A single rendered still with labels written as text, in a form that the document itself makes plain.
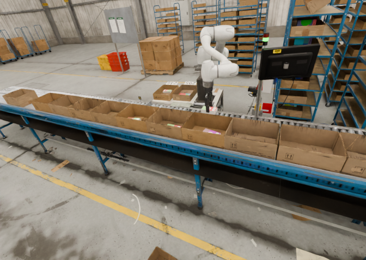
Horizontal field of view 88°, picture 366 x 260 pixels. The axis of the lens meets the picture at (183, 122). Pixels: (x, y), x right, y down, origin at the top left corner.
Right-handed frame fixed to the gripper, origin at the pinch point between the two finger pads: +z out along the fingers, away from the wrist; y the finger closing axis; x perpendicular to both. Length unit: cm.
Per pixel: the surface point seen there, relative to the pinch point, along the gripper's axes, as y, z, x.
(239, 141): 21.2, 14.7, 31.6
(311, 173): 28, 26, 82
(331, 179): 28, 27, 93
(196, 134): 21.3, 15.6, -5.0
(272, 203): 14, 89, 64
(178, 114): -7.5, 17.4, -37.3
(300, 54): -59, -31, 67
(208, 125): -7.5, 25.8, -4.4
